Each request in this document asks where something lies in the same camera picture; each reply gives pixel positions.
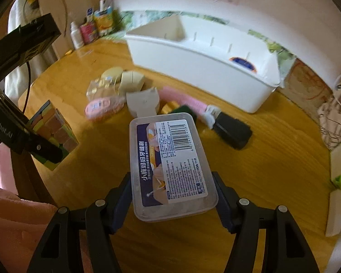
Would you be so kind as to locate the brown cardboard box with drawings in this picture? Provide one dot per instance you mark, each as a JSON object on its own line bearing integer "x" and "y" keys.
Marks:
{"x": 307, "y": 85}

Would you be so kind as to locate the clear plastic packet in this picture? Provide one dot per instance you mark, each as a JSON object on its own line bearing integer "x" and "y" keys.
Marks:
{"x": 102, "y": 89}

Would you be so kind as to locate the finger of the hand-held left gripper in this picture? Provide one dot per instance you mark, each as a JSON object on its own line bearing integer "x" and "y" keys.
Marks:
{"x": 47, "y": 150}

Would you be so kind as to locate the white cat-shaped holder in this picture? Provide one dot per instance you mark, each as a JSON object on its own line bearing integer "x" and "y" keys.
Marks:
{"x": 142, "y": 102}

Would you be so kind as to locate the white plastic storage bin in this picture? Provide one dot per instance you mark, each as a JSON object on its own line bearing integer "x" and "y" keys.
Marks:
{"x": 204, "y": 62}

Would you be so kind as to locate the white and blue bottle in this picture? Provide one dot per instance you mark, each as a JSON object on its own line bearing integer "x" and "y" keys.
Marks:
{"x": 106, "y": 5}

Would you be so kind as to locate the white curtain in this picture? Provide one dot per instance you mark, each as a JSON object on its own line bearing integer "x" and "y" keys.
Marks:
{"x": 17, "y": 14}

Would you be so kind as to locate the black charger plug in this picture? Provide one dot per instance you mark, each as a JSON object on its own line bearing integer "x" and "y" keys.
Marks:
{"x": 233, "y": 132}

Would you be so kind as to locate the dark green block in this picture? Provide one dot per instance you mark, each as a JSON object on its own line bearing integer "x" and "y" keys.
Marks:
{"x": 184, "y": 112}

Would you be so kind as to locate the cream round case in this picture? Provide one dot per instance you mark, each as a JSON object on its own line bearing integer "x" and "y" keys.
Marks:
{"x": 112, "y": 73}

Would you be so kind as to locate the white plastic clip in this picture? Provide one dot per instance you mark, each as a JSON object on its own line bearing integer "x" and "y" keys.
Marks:
{"x": 213, "y": 115}

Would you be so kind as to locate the white foam block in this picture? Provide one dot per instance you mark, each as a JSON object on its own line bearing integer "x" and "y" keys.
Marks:
{"x": 335, "y": 213}

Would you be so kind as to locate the clear plastic box with label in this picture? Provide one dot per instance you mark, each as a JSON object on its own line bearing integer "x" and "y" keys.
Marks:
{"x": 170, "y": 159}

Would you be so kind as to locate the patterned fabric bag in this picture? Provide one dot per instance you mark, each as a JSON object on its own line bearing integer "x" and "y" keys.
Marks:
{"x": 336, "y": 113}

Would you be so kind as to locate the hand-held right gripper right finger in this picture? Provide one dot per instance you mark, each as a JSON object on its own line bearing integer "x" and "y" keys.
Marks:
{"x": 224, "y": 204}

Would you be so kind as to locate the colourful puzzle cube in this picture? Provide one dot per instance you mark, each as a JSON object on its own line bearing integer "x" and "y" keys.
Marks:
{"x": 63, "y": 130}

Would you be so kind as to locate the pink cloth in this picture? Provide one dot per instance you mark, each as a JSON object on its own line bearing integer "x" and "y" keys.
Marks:
{"x": 14, "y": 227}

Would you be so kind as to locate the pink container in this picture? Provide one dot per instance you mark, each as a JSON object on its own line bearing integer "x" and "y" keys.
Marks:
{"x": 88, "y": 33}

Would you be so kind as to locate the pink oval case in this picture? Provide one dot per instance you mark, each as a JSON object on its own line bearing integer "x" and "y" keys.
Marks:
{"x": 102, "y": 108}

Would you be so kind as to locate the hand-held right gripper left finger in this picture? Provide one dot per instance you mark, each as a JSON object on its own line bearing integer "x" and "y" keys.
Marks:
{"x": 121, "y": 204}

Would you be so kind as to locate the small yellow object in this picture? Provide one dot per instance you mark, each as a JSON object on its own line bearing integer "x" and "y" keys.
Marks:
{"x": 168, "y": 108}

